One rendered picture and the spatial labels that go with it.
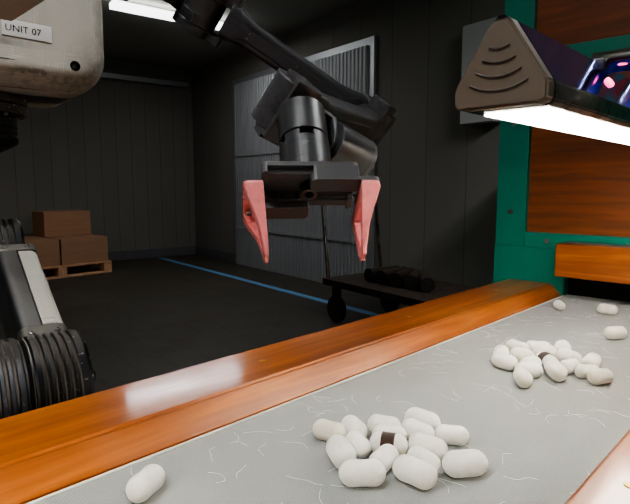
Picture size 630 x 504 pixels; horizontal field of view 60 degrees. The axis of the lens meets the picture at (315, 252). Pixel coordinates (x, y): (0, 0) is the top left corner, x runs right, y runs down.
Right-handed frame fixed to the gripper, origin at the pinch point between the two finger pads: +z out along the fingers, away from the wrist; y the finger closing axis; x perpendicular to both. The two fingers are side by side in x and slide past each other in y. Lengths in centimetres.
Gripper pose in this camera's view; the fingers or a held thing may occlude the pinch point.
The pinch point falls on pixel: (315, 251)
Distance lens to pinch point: 54.2
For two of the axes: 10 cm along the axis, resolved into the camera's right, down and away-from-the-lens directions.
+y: -9.9, 0.2, -1.3
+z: 0.9, 8.4, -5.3
